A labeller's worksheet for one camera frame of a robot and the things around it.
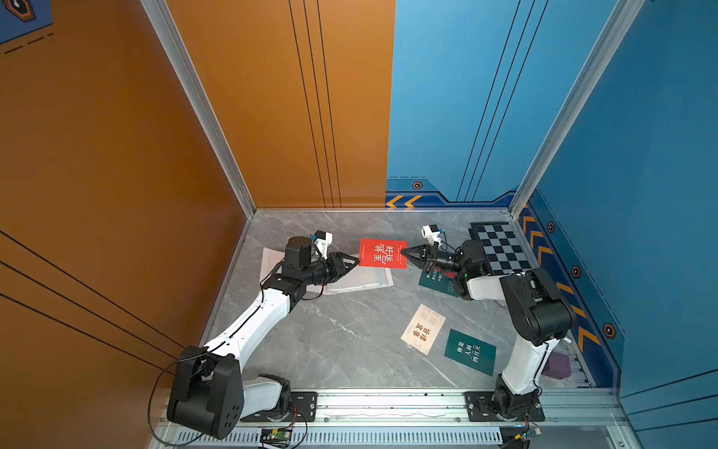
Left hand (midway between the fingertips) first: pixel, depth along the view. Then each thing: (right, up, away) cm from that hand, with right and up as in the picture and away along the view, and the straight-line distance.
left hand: (357, 259), depth 80 cm
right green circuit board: (+43, -43, -10) cm, 62 cm away
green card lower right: (+34, -28, +3) cm, 44 cm away
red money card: (+27, -4, -1) cm, 27 cm away
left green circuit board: (-20, -45, -8) cm, 50 cm away
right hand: (+14, +1, +2) cm, 14 cm away
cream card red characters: (+21, -22, +7) cm, 31 cm away
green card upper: (+27, -9, +17) cm, 33 cm away
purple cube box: (+55, -29, -4) cm, 62 cm away
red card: (+8, +2, +2) cm, 8 cm away
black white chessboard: (+53, +2, +23) cm, 58 cm away
